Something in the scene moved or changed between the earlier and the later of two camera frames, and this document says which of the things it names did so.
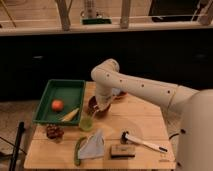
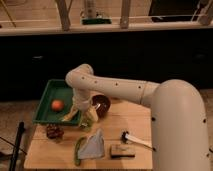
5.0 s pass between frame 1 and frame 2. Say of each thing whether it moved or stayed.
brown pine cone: stayed
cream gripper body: moved
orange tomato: stayed
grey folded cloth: stayed
